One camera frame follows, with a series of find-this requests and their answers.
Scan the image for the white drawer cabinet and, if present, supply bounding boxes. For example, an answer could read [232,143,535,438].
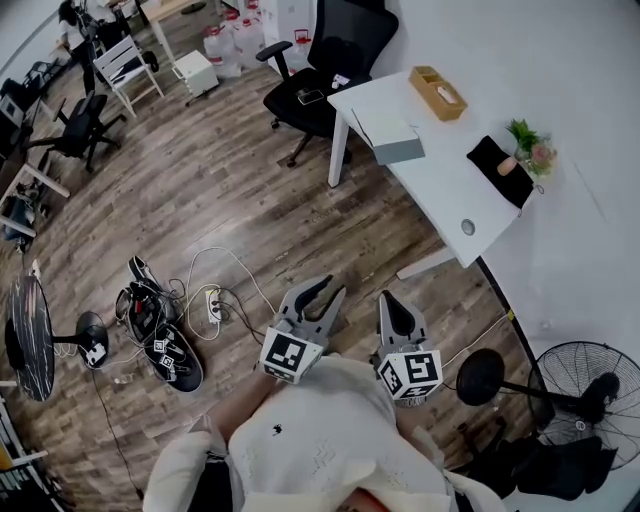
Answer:
[172,49,220,99]

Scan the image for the white power cable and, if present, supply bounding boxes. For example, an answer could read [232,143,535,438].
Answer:
[182,246,276,344]

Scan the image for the black mesh office chair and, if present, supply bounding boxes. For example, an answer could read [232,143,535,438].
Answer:
[255,0,401,169]

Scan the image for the tall white box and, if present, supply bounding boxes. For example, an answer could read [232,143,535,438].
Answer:
[259,0,321,49]

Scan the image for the black cloth pouch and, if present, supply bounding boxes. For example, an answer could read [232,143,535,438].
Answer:
[465,134,536,210]

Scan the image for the clear water jug red handle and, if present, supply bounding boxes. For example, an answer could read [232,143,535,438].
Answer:
[287,28,314,74]

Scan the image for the clear water jug red cap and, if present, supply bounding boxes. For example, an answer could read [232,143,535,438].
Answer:
[232,17,266,69]
[202,24,241,79]

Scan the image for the person's left forearm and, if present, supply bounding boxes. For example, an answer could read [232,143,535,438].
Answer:
[214,372,281,451]

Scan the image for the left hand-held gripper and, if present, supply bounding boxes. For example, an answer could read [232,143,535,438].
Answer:
[258,274,348,385]

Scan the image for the person's right forearm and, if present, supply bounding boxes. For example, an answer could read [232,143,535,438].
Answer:
[397,403,441,451]

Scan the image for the person's cream knit sweater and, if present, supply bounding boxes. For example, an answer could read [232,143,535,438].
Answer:
[142,352,506,512]

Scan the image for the white slatted chair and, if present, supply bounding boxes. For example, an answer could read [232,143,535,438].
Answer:
[92,34,166,119]

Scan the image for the wooden table white legs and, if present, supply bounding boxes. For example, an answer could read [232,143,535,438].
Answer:
[142,0,209,66]

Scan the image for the white power strip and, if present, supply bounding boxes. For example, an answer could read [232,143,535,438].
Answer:
[204,287,224,326]

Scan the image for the black low chair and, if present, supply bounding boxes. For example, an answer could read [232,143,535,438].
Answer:
[464,419,619,501]

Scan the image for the black pedestal fan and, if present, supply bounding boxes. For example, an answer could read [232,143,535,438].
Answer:
[4,273,110,403]
[456,340,634,472]

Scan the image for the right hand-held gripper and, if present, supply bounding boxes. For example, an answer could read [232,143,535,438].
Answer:
[374,291,444,407]

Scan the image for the black swivel chair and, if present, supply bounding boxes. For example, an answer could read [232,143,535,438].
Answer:
[24,92,129,174]

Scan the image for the artificial green plant pink flowers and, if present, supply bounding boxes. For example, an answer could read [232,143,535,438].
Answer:
[505,118,559,179]

